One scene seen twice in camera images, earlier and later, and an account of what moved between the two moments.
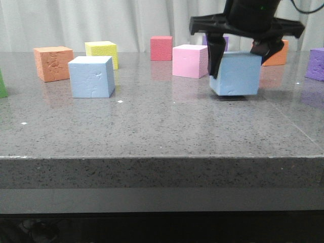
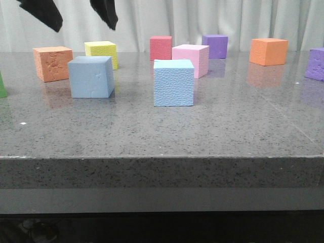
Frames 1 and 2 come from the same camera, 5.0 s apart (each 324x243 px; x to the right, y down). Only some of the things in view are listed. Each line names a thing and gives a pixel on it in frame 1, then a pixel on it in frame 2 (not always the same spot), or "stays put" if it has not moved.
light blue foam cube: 91,77 stays put
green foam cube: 3,92 stays put
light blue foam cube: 239,75 → 173,83
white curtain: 25,25 stays put
